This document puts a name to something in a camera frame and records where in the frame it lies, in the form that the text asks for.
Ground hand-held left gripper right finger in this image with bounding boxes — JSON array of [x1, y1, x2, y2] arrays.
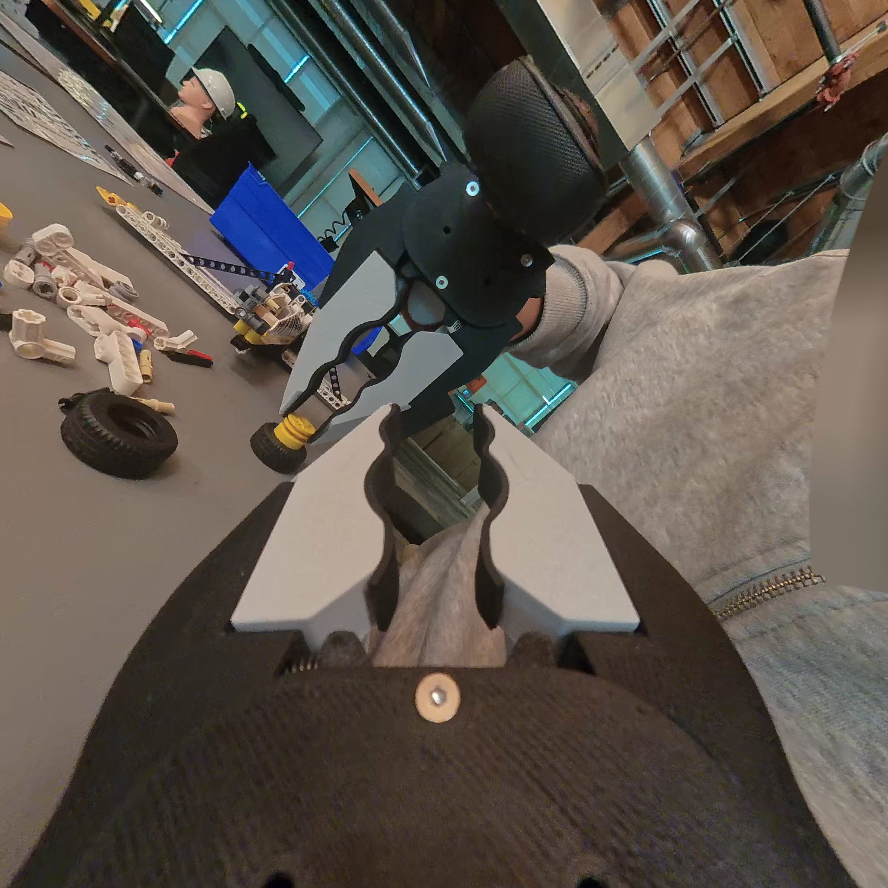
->
[[473, 404, 642, 652]]

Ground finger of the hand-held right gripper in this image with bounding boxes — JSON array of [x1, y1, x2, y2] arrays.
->
[[308, 330, 467, 446], [279, 250, 412, 419]]

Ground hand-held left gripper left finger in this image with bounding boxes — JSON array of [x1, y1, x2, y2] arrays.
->
[[229, 404, 403, 654]]

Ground black lego tyre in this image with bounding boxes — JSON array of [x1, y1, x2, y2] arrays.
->
[[60, 388, 180, 481], [249, 423, 308, 475]]

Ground person's right forearm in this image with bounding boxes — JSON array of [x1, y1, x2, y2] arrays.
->
[[510, 243, 641, 384]]

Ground zebra striped lego aircraft model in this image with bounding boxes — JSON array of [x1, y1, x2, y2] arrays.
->
[[95, 185, 386, 412]]

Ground pile of loose lego pieces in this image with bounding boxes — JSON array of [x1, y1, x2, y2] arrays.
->
[[0, 222, 215, 398]]

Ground person's right hand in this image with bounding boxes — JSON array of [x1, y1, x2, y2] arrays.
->
[[508, 293, 549, 345]]

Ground background standing desk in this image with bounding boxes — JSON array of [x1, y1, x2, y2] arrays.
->
[[319, 168, 393, 247]]

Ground blue plastic bin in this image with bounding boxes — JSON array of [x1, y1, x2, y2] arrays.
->
[[208, 161, 336, 292]]

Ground black office chair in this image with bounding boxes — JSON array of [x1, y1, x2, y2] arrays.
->
[[388, 486, 459, 543]]

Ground person's grey hoodie torso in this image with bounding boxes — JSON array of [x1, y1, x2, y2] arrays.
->
[[371, 248, 888, 888]]

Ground black background monitor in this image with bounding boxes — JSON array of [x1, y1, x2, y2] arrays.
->
[[166, 25, 325, 191]]

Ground mannequin head white helmet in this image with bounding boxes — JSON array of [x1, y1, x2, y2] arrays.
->
[[169, 67, 237, 141]]

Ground printed paper leaflet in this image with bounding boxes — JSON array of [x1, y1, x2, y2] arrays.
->
[[55, 62, 214, 215]]

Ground zebra sticker sheet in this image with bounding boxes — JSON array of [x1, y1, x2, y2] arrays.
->
[[0, 68, 134, 187]]

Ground silver ventilation duct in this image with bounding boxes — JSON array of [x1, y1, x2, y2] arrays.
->
[[619, 135, 726, 273]]

